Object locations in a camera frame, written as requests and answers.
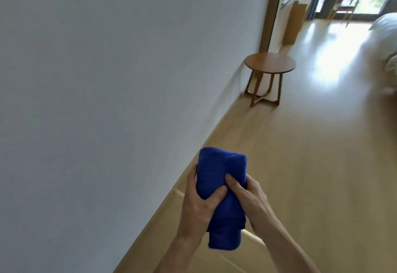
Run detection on person's right hand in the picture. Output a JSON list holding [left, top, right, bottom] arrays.
[[224, 173, 280, 230]]

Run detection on person's left hand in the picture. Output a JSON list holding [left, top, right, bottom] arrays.
[[178, 164, 229, 243]]

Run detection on blue microfibre cloth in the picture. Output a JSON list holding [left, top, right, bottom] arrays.
[[196, 147, 248, 251]]

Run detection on person's right forearm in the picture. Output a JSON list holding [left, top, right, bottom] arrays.
[[253, 215, 322, 273]]

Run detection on round wooden stool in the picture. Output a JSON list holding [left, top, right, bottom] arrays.
[[244, 52, 297, 108]]

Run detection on low wooden cabinet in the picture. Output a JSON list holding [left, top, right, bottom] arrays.
[[284, 0, 311, 45]]

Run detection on wooden armchair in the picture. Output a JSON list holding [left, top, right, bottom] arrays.
[[327, 0, 361, 28]]

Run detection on wooden wall trim post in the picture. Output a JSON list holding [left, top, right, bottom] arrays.
[[259, 0, 287, 54]]

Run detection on white bed with wooden frame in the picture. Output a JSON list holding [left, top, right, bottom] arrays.
[[368, 12, 397, 95]]

